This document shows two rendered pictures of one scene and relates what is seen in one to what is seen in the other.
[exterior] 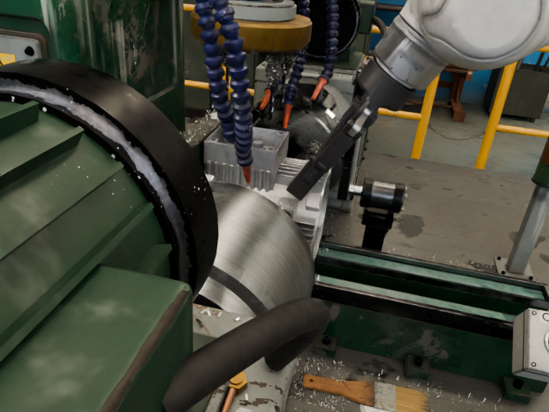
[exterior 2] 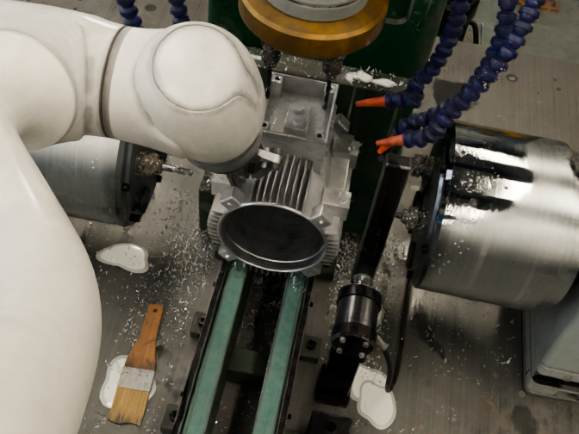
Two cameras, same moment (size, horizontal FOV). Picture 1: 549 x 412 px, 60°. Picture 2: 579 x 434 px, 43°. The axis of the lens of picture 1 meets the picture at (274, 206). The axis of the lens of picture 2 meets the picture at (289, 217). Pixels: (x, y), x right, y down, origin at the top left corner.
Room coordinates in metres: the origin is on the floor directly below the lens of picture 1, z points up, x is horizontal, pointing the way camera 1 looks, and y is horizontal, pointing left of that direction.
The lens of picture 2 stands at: (0.67, -0.69, 1.86)
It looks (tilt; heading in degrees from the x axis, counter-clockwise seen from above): 52 degrees down; 82
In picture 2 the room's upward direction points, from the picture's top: 9 degrees clockwise
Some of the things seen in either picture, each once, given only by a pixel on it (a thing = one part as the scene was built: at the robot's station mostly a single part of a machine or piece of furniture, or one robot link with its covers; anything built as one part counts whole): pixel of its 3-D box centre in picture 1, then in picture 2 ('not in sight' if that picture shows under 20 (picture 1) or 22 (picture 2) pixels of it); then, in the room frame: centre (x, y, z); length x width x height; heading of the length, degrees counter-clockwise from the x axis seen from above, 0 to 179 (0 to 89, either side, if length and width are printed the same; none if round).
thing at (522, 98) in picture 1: (521, 77); not in sight; (5.04, -2.41, 0.41); 0.52 x 0.47 x 0.82; 79
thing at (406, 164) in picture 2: (353, 137); (377, 227); (0.85, -0.14, 1.12); 0.04 x 0.03 x 0.26; 79
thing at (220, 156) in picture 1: (247, 156); (295, 124); (0.75, 0.05, 1.11); 0.12 x 0.11 x 0.07; 79
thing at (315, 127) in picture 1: (301, 134); (510, 220); (1.07, -0.05, 1.04); 0.41 x 0.25 x 0.25; 169
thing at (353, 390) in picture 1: (365, 392); (141, 361); (0.54, -0.17, 0.80); 0.21 x 0.05 x 0.01; 82
